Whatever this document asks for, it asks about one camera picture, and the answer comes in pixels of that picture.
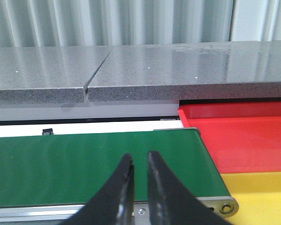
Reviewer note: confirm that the small black sensor connector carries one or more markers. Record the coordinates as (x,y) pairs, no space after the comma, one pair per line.
(48,131)

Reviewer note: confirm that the yellow plastic tray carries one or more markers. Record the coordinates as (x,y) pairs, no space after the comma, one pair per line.
(258,195)

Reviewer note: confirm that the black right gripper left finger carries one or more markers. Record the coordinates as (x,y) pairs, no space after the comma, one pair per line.
(113,203)

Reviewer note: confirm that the grey speckled stone countertop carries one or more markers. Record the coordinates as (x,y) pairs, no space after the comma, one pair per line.
(77,74)

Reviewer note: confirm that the green conveyor belt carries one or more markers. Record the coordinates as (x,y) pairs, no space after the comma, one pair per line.
(70,169)

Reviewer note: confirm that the red plastic tray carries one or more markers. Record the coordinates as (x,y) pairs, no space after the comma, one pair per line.
(241,137)

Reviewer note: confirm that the white corrugated curtain backdrop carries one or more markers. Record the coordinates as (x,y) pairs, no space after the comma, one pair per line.
(136,22)

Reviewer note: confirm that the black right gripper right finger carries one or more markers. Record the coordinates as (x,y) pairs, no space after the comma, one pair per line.
(170,202)

